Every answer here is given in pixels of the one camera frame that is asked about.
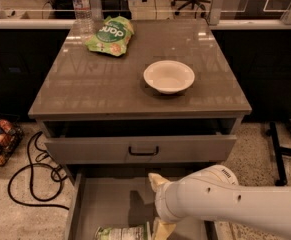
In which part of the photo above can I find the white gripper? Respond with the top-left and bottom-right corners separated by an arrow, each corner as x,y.
148,173 -> 194,240

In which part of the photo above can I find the green jalapeno chip bag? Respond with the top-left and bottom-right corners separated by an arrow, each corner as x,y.
93,222 -> 152,240

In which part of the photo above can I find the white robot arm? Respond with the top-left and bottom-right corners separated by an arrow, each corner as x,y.
148,165 -> 291,240

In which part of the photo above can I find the grey middle drawer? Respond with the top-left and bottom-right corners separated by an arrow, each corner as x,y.
64,170 -> 221,240

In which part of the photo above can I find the grey drawer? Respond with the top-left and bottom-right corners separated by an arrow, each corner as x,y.
45,135 -> 237,164
64,170 -> 221,240

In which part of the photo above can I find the grey top drawer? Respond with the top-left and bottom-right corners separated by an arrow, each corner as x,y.
45,135 -> 237,164

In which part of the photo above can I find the grey drawer cabinet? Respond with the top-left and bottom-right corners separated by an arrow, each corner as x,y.
28,18 -> 253,240

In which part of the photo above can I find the green snack bag on counter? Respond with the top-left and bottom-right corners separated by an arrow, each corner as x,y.
85,16 -> 134,57

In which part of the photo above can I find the white bowl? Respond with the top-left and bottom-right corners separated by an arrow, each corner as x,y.
143,60 -> 195,94

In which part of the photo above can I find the black stand leg with caster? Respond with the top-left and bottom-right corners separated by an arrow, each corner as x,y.
266,122 -> 291,186

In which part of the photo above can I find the orange item in basket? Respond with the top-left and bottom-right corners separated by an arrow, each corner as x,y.
0,133 -> 11,147

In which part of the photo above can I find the brown bottle in basket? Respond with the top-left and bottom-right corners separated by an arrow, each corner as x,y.
0,119 -> 15,135

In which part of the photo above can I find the clear plastic water bottle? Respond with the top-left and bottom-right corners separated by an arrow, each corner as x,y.
72,0 -> 94,39

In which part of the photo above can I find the black office chair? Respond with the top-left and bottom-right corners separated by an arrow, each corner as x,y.
170,0 -> 210,17

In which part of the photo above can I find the black drawer handle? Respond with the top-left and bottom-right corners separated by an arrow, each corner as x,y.
128,145 -> 160,157

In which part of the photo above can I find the black wire basket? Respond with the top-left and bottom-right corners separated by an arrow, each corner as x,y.
0,114 -> 24,166

